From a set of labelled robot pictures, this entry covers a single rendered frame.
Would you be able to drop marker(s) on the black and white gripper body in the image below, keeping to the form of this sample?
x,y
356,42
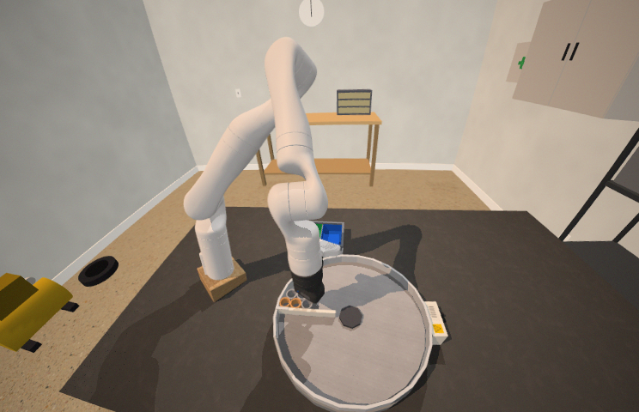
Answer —
x,y
307,274

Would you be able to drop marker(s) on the grey two-compartment bin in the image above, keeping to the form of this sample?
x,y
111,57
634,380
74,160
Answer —
x,y
331,231

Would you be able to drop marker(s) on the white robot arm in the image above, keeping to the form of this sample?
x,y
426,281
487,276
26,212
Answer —
x,y
290,73

